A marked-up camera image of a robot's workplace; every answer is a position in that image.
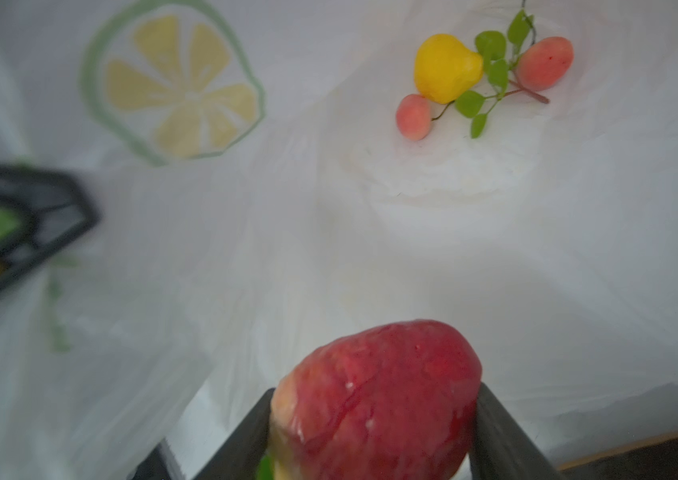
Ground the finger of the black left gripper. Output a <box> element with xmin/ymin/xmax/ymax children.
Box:
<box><xmin>0</xmin><ymin>163</ymin><xmax>101</xmax><ymax>293</ymax></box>

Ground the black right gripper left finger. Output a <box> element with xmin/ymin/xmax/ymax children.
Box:
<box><xmin>194</xmin><ymin>388</ymin><xmax>275</xmax><ymax>480</ymax></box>

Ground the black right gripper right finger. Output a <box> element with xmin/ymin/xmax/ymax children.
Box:
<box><xmin>469</xmin><ymin>383</ymin><xmax>564</xmax><ymax>480</ymax></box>

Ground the white lemon-print plastic bag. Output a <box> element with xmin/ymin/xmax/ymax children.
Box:
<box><xmin>0</xmin><ymin>1</ymin><xmax>678</xmax><ymax>479</ymax></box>

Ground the fake berry sprig yellow pink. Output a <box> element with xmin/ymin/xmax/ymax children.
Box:
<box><xmin>395</xmin><ymin>2</ymin><xmax>575</xmax><ymax>141</ymax></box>

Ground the small red fake fruit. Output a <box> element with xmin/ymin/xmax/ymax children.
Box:
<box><xmin>268</xmin><ymin>320</ymin><xmax>482</xmax><ymax>479</ymax></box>

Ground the black cutting board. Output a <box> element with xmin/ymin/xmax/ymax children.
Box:
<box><xmin>562</xmin><ymin>437</ymin><xmax>678</xmax><ymax>480</ymax></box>

